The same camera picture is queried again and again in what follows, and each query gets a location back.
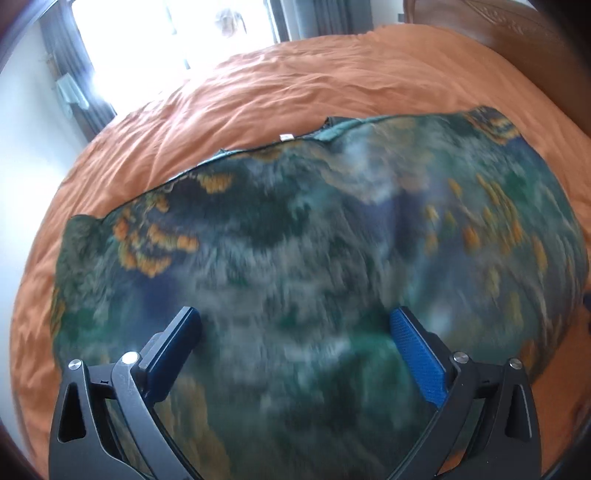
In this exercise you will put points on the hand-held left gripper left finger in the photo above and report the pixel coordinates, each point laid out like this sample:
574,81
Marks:
175,350

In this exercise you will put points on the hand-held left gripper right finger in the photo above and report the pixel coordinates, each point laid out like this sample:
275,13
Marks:
420,357

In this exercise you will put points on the green printed padded jacket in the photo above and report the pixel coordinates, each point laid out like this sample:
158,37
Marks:
300,240

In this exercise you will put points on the light blue hanging cloth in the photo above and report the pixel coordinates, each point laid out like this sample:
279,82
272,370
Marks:
71,92

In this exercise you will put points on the orange bed cover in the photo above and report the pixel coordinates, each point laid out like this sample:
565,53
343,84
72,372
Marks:
277,83

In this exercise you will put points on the wooden coat rack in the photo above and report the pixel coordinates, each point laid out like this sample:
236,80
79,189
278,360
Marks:
51,62

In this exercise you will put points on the sliding glass balcony door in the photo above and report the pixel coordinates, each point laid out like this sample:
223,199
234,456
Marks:
161,37

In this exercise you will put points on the grey-blue curtain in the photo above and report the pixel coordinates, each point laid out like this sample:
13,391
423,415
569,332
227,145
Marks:
62,41
314,18

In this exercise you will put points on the grey hanging laundry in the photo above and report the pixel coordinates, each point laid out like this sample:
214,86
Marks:
228,22

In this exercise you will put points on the carved wooden headboard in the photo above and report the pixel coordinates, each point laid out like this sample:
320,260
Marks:
485,18

